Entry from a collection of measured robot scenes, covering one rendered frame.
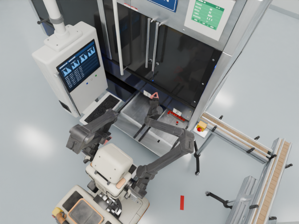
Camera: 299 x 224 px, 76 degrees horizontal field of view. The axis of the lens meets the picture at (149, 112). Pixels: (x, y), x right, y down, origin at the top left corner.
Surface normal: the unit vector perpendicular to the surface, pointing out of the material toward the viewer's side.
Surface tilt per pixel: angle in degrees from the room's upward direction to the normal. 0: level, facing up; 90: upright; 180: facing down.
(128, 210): 0
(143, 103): 0
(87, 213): 0
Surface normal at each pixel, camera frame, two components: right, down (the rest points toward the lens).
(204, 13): -0.58, 0.68
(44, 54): 0.05, -0.52
